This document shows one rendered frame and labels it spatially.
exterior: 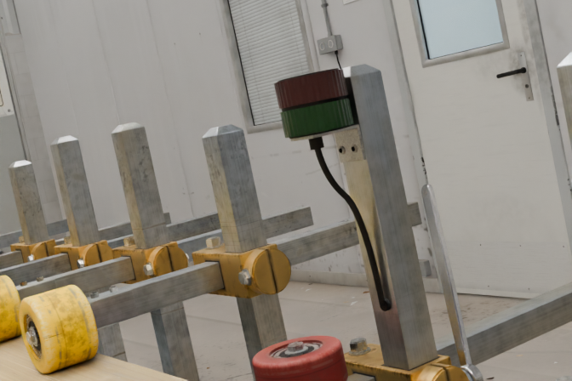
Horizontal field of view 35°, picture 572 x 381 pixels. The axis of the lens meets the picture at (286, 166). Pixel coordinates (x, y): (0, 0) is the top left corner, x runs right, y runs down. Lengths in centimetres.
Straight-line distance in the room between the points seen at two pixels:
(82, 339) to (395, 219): 35
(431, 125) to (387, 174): 386
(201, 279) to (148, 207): 23
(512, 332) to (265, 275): 26
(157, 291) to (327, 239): 23
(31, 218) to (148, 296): 72
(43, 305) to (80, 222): 52
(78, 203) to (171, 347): 32
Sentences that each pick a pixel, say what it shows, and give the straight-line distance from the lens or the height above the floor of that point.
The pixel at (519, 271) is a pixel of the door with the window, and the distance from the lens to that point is 447.
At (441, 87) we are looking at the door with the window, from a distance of 456.
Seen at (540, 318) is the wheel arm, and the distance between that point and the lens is 99.
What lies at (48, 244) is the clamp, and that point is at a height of 97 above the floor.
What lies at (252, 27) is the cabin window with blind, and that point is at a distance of 590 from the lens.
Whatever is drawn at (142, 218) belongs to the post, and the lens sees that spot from 122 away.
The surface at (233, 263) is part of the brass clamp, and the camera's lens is 100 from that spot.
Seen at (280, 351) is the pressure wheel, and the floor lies 91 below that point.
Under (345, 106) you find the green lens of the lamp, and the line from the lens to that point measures 76.
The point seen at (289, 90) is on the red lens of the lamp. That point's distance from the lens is 75.
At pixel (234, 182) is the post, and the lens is 99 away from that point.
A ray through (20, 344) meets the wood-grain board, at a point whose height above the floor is 90.
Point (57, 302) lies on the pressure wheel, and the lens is 95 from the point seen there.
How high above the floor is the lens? 111
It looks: 4 degrees down
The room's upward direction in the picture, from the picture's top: 12 degrees counter-clockwise
